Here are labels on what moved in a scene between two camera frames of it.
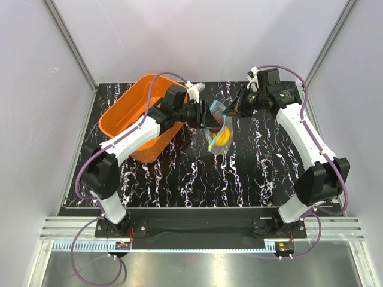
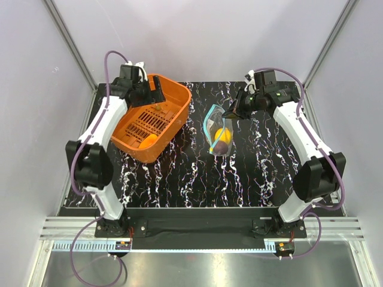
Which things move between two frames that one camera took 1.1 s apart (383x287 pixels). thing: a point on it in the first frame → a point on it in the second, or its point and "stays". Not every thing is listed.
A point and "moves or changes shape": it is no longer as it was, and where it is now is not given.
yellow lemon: [222, 137] stays
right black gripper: [237, 107] stays
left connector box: [122, 245] stays
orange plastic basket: [131, 107] moves or changes shape
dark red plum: [219, 121] → [221, 147]
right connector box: [284, 248] stays
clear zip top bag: [219, 139] stays
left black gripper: [204, 120] → [154, 97]
